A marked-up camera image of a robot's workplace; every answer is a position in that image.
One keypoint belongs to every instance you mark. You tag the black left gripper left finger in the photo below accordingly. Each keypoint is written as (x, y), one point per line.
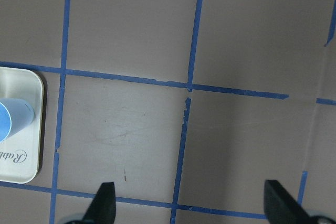
(103, 206)

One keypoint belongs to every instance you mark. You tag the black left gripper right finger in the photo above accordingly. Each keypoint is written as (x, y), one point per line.
(280, 207)

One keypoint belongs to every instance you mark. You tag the light blue cup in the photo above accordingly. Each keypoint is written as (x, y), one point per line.
(16, 114)

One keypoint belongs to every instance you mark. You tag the cream serving tray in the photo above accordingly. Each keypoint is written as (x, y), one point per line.
(20, 153)

